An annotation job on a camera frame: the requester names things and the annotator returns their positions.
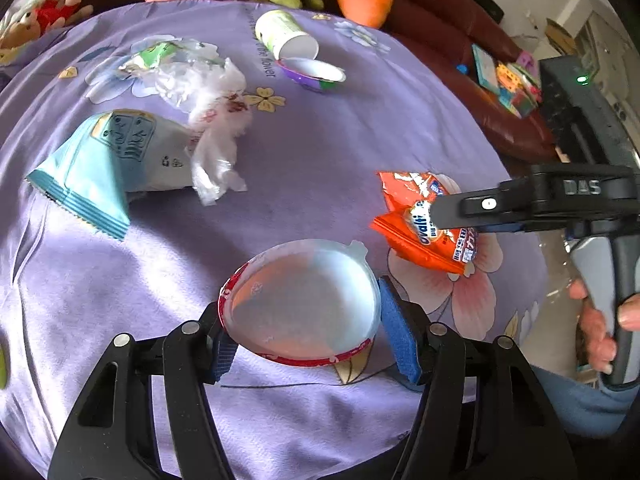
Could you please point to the crumpled green white wrapper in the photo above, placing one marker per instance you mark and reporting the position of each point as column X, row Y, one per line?
column 150, row 57

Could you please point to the doll in red dress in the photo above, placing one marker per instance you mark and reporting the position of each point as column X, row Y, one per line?
column 47, row 12

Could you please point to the light blue book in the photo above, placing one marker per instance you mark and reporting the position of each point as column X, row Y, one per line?
column 484, row 67

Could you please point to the orange snack packet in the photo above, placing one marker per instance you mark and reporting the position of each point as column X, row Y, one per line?
column 415, row 242

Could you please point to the small blue ball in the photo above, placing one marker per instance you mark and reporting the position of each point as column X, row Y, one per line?
column 462, row 68

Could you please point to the white green yogurt cup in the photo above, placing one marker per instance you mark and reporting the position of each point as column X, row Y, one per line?
column 280, row 30

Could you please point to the dark red leather sofa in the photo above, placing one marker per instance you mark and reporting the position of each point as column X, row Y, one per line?
column 450, row 35

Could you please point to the red white plastic cup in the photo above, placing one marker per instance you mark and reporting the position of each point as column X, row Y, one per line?
column 300, row 300

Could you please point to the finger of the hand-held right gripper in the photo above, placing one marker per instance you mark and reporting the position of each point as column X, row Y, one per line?
column 487, row 205

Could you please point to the colourful books pile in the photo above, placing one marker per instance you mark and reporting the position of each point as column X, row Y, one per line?
column 517, row 85

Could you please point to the person's right hand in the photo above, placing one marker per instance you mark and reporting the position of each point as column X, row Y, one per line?
column 595, row 340

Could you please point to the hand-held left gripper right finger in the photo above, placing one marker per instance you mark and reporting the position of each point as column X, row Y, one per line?
column 400, row 340

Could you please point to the white crumpled plastic bag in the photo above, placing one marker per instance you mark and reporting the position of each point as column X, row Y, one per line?
column 215, row 120

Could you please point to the person's blue jeans leg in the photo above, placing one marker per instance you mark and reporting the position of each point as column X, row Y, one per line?
column 575, row 405

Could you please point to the small purple plastic cup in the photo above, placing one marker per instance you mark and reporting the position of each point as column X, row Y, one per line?
column 305, row 80

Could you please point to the purple floral bed sheet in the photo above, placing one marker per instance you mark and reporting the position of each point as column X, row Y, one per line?
column 300, row 170

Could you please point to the blue white snack pouch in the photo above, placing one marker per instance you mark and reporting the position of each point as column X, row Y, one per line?
column 100, row 170

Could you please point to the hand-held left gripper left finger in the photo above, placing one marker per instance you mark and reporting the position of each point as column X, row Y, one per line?
column 222, row 357

